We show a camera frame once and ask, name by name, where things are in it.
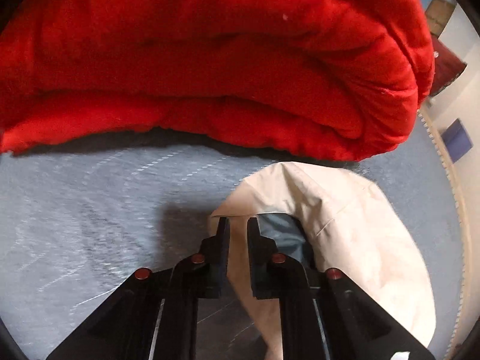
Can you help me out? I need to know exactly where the beige hooded jacket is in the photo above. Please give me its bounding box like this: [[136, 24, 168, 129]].
[[210, 162, 436, 359]]

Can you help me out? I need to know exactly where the red folded blanket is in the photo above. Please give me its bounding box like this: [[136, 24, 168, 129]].
[[1, 0, 434, 161]]

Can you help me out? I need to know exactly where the dark red cushion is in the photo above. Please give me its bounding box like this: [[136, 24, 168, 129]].
[[430, 37, 467, 97]]

